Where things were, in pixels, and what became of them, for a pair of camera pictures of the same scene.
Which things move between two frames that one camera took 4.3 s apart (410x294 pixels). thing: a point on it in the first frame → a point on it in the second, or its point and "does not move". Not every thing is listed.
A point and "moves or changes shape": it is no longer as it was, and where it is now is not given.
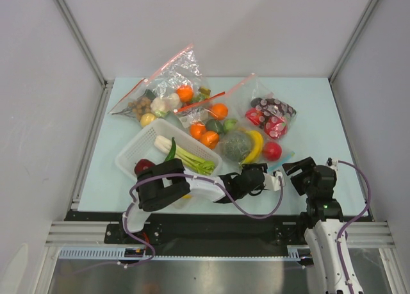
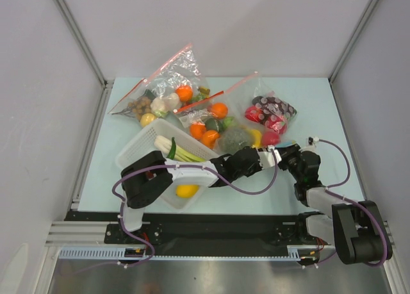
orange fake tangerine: x=219 y=109 does not move
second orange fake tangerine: x=196 y=130 does not move
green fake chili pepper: x=172 y=154 does not move
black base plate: x=200 y=230 does not move
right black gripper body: x=301 y=171 → x=289 y=151
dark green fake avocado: x=213 y=125 does not move
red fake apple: x=272 y=151 moves or changes shape
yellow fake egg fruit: x=147 y=118 does not move
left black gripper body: x=262 y=166 → x=254 y=167
